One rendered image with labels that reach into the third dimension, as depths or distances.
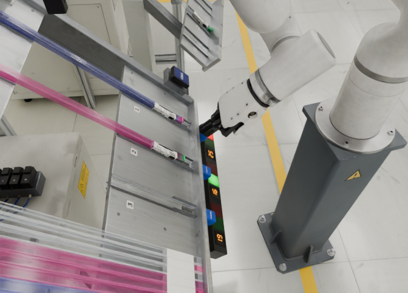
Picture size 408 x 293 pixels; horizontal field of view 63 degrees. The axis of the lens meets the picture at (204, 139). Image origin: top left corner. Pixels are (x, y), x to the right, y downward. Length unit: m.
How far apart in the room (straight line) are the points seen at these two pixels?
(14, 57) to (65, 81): 1.28
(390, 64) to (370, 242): 0.99
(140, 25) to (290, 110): 1.07
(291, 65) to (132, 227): 0.41
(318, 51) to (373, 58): 0.12
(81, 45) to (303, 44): 0.45
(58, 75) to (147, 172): 1.31
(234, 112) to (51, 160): 0.49
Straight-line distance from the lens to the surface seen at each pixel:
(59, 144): 0.98
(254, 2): 0.56
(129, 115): 0.69
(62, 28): 0.75
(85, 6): 1.62
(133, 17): 1.08
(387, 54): 0.72
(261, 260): 1.42
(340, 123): 0.86
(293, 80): 0.68
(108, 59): 0.78
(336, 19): 2.74
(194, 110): 0.82
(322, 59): 0.67
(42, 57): 1.84
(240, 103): 0.73
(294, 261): 1.43
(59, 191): 0.89
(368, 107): 0.80
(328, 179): 0.92
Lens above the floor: 1.33
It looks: 51 degrees down
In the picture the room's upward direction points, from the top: straight up
